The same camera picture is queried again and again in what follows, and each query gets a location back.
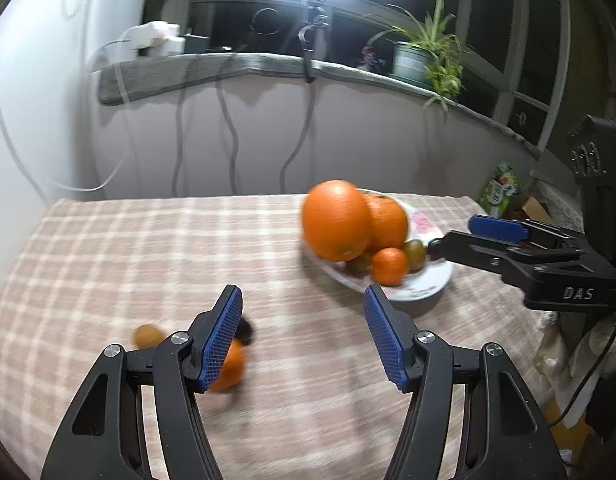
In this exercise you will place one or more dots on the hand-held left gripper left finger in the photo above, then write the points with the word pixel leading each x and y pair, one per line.
pixel 222 340

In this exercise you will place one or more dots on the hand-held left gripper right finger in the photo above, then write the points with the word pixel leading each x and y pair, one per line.
pixel 383 332

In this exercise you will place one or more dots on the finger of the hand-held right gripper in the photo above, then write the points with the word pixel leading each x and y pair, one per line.
pixel 468 250
pixel 498 227

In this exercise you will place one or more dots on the dark purple fruit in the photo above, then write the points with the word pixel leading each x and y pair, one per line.
pixel 245 330

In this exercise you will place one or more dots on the small tangerine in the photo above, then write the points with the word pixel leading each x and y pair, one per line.
pixel 230 367

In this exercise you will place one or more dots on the white floral plate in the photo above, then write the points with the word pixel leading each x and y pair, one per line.
pixel 428 275

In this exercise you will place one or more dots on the brown kiwi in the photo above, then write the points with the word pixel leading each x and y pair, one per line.
pixel 415 255
pixel 360 263

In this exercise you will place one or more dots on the medium orange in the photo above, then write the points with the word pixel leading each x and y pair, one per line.
pixel 390 220

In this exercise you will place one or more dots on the large orange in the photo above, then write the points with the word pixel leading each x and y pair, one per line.
pixel 335 220

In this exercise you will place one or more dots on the green snack packet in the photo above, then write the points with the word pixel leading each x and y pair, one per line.
pixel 500 192

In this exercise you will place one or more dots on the brown box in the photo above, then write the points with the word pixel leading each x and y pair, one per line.
pixel 530 210

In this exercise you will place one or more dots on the lace cloth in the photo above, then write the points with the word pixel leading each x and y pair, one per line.
pixel 560 205

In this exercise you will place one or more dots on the white plastic bag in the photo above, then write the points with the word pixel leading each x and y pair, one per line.
pixel 563 350

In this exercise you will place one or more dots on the potted spider plant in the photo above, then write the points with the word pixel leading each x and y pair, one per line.
pixel 428 55

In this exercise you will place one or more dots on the small dark ornament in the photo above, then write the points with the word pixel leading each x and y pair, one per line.
pixel 369 57

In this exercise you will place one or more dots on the black power adapter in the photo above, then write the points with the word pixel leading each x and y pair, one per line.
pixel 196 43

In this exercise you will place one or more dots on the white charger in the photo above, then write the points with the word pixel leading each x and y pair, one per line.
pixel 152 35

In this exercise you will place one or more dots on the white cabinet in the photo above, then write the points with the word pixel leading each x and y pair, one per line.
pixel 32 85

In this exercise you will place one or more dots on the window frame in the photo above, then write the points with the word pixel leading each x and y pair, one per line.
pixel 488 45

